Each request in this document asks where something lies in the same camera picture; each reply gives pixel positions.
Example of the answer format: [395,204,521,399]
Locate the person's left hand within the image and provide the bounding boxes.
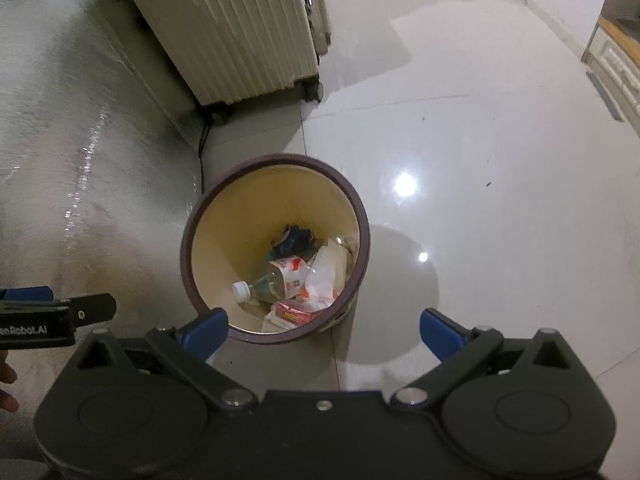
[0,351,21,413]

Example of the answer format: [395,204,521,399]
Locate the white plastic bag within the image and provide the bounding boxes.
[302,237,352,312]

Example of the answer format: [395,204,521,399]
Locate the cream ribbed suitcase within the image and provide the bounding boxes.
[134,0,332,124]

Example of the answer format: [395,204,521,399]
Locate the round brown-rimmed trash bin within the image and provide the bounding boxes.
[180,154,371,344]

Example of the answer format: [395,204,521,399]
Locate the white kitchen cabinets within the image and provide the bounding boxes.
[585,16,639,133]

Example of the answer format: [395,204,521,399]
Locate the clear bottle red label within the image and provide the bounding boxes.
[231,256,309,304]

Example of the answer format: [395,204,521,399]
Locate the maroon snack box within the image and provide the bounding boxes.
[274,298,324,326]

